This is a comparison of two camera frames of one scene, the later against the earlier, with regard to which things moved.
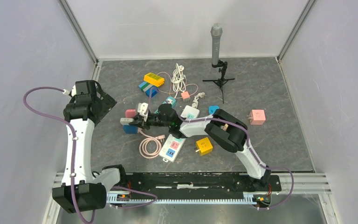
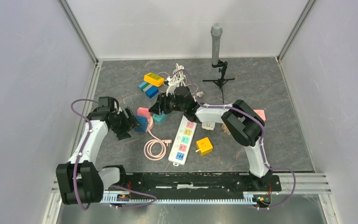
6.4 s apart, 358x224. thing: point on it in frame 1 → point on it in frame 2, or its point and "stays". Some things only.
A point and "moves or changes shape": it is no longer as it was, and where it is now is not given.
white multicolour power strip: x=174 y=143 moves or changes shape
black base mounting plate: x=196 y=182 stays
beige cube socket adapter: x=225 y=127 stays
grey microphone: x=216 y=31 stays
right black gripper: x=143 y=125 → x=161 y=105
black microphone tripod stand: x=221 y=82 stays
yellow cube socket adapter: x=204 y=146 stays
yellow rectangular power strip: x=154 y=79 stays
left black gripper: x=107 y=103 → x=129 y=123
